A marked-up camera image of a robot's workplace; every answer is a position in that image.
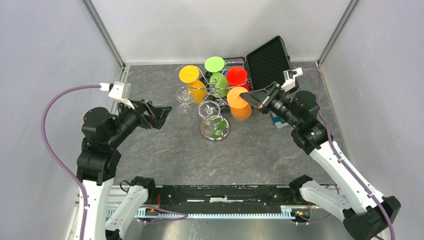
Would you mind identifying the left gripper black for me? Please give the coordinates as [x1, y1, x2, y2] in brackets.
[107, 95, 172, 146]

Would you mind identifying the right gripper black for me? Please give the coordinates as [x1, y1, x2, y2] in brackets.
[240, 81, 301, 128]

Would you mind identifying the orange plastic wine glass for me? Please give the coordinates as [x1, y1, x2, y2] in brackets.
[226, 86, 252, 121]

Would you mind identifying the clear wine glass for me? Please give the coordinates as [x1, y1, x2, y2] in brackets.
[198, 100, 221, 141]
[175, 86, 196, 115]

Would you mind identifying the clear wine glass front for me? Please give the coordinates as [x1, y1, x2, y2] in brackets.
[198, 100, 221, 141]

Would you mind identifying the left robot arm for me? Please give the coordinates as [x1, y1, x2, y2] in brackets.
[75, 99, 173, 240]

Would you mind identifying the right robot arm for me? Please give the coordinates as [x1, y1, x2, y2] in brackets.
[240, 83, 401, 240]

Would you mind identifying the red plastic wine glass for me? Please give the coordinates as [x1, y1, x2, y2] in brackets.
[226, 66, 251, 91]

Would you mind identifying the green plastic wine glass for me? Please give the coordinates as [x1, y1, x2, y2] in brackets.
[204, 56, 229, 98]

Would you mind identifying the yellow plastic wine glass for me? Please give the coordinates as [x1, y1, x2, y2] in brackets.
[178, 65, 207, 104]

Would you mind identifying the chrome wine glass rack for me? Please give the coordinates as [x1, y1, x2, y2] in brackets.
[187, 63, 252, 142]

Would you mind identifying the toy block stack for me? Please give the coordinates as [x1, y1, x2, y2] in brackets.
[270, 112, 291, 130]

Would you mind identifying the black open tool case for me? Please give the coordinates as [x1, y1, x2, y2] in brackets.
[206, 36, 295, 92]

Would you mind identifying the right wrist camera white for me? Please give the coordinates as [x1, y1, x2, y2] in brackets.
[281, 67, 303, 94]

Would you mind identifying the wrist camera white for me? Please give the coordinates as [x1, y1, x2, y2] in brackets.
[281, 67, 303, 94]
[99, 81, 135, 109]

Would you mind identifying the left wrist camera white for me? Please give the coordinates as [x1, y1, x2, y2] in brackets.
[99, 81, 135, 109]

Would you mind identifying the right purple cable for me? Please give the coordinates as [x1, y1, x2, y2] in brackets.
[303, 67, 397, 240]

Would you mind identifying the purple cable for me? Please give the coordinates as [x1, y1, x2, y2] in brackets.
[40, 84, 110, 240]
[303, 67, 397, 240]

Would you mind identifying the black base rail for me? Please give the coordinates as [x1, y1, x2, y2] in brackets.
[134, 184, 320, 222]

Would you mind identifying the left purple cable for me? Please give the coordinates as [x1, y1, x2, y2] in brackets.
[40, 84, 110, 240]

